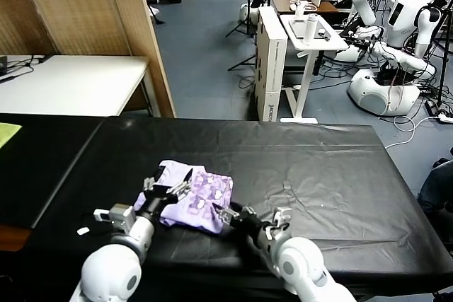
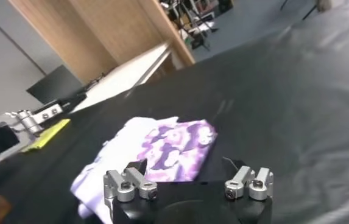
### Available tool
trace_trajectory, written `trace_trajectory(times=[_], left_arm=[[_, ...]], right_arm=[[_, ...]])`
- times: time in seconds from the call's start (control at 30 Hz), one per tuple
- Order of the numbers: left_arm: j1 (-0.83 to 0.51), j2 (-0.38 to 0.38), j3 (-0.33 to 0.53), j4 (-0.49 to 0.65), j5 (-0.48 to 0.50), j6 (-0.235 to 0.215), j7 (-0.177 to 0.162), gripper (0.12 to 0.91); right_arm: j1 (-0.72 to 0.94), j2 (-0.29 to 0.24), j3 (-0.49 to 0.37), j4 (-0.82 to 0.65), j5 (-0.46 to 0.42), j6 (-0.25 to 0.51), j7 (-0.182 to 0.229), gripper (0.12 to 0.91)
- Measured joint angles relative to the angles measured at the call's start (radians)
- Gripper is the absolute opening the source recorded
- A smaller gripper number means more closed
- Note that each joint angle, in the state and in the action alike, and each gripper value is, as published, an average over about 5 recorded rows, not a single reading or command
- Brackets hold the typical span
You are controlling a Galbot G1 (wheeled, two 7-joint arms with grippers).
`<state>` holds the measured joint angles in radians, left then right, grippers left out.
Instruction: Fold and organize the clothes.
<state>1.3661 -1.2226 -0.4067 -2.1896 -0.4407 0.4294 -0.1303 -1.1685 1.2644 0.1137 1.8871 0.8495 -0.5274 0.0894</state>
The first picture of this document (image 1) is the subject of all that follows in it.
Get white floor cable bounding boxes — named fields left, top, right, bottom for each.
left=384, top=114, right=440, bottom=149

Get white floor stand base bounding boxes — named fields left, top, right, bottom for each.
left=148, top=6, right=165, bottom=26

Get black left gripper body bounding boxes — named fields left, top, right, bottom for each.
left=139, top=188, right=180, bottom=223

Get large matte black table cover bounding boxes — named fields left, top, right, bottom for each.
left=21, top=117, right=452, bottom=298

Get tall black tripod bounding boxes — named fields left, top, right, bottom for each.
left=423, top=0, right=453, bottom=105

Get white drinking bottle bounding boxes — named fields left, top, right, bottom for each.
left=302, top=13, right=319, bottom=45

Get white humanoid robot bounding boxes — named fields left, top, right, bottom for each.
left=345, top=0, right=447, bottom=116

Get black monitor floor stand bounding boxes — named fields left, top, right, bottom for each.
left=226, top=0, right=260, bottom=73

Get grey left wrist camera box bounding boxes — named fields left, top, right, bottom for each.
left=93, top=202, right=137, bottom=228

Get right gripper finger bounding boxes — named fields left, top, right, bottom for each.
left=229, top=201, right=256, bottom=216
left=211, top=203, right=239, bottom=226

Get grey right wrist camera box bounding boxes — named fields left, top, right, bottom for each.
left=270, top=206, right=294, bottom=235

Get grey tablet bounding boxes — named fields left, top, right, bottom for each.
left=288, top=18, right=333, bottom=40

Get white desktop holder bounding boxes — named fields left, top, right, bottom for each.
left=289, top=0, right=319, bottom=20

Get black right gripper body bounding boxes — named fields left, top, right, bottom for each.
left=226, top=206, right=275, bottom=245

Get white rectangular table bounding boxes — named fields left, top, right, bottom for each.
left=0, top=55, right=152, bottom=118

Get wooden folding screen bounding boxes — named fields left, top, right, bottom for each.
left=0, top=0, right=177, bottom=119

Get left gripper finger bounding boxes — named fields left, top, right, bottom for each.
left=142, top=166, right=167, bottom=199
left=168, top=168, right=195, bottom=201

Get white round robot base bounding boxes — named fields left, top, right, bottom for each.
left=239, top=4, right=260, bottom=23

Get yellow-green cloth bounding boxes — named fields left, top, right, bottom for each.
left=0, top=123, right=23, bottom=149

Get white height-adjustable side table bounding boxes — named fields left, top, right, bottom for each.
left=279, top=13, right=350, bottom=124

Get person in dark jeans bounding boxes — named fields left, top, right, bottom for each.
left=417, top=156, right=453, bottom=219

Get tall white cardboard box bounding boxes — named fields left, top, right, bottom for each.
left=253, top=6, right=289, bottom=122

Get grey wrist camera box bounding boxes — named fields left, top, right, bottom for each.
left=93, top=202, right=137, bottom=228
left=270, top=206, right=294, bottom=235

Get black cable on table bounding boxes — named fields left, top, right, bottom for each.
left=0, top=55, right=47, bottom=86

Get lavender t-shirt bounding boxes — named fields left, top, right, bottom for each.
left=133, top=159, right=235, bottom=236

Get glossy black table cover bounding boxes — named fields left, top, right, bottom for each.
left=0, top=113, right=105, bottom=231

